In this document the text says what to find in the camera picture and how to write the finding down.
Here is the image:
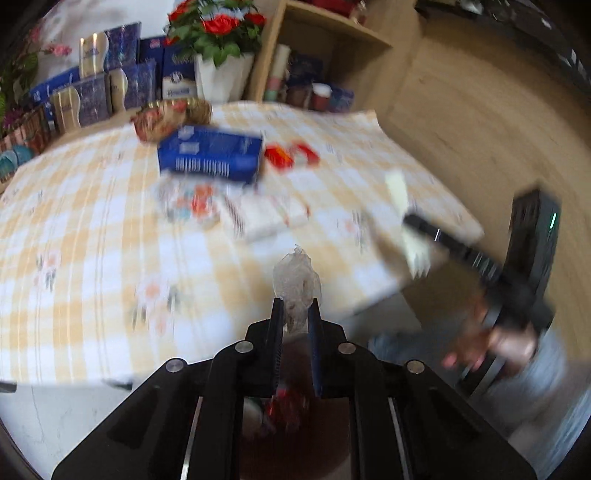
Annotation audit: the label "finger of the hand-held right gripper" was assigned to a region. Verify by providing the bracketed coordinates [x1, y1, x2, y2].
[403, 213, 497, 282]

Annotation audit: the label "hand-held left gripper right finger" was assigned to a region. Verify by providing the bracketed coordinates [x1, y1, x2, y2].
[307, 298, 539, 480]

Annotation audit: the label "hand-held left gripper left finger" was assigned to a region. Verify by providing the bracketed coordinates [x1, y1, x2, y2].
[51, 298, 284, 480]

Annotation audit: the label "crushed red soda can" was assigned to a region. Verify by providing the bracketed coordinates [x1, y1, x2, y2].
[259, 388, 310, 435]

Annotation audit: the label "clear plastic wrap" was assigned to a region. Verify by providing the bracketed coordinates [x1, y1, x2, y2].
[272, 244, 322, 333]

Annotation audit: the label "white plastic fork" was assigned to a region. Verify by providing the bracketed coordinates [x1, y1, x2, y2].
[385, 170, 432, 280]

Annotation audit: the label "brown round trash bin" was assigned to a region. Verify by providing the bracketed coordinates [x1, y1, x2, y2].
[240, 332, 356, 480]

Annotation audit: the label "white tissue packet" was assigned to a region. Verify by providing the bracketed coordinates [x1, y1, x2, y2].
[224, 191, 310, 243]

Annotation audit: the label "floral printed white packet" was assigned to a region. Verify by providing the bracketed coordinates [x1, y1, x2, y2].
[157, 180, 222, 229]

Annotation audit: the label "blue cardboard box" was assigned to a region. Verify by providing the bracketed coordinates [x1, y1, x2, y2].
[157, 124, 265, 186]

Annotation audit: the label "brown gold wrapper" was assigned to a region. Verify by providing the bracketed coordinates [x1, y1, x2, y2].
[131, 98, 213, 141]

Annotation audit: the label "person's right hand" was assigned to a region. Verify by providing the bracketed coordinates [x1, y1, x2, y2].
[441, 295, 539, 370]

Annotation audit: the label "small blue carton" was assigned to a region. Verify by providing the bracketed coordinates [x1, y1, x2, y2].
[329, 87, 355, 114]

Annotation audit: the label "red cigarette pack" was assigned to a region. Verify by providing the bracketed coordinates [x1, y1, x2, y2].
[264, 142, 320, 171]

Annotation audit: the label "red paper cup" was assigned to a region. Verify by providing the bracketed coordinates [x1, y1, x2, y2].
[310, 83, 331, 112]

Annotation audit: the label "yellow checked floral tablecloth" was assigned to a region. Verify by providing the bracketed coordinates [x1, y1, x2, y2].
[0, 99, 485, 384]

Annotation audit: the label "wooden shelf unit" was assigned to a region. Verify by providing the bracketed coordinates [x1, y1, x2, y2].
[245, 0, 416, 114]

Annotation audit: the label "black glass stand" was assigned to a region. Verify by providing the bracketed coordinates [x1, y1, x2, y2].
[416, 0, 591, 75]

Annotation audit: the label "dark blue printed box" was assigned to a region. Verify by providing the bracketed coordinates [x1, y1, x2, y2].
[288, 54, 324, 88]

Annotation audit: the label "stack of pastel cups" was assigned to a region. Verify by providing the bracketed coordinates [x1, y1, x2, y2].
[264, 44, 291, 102]

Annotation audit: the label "white angular flower pot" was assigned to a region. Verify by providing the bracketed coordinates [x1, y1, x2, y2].
[194, 52, 256, 103]

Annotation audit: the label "white and blue box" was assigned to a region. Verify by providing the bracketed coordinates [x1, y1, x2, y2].
[161, 48, 199, 100]

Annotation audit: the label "teal shell-shaped dishes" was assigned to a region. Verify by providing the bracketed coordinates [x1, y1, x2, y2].
[0, 145, 33, 183]

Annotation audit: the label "red rose plant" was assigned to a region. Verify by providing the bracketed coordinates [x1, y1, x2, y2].
[166, 0, 267, 68]

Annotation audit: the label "striped woven basket planter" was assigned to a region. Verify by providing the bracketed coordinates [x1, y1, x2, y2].
[0, 106, 51, 153]

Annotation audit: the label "flat blue box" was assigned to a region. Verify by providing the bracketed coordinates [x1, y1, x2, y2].
[28, 67, 81, 104]

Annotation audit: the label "pink blossom flower arrangement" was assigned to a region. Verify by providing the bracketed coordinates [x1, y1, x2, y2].
[0, 39, 72, 107]

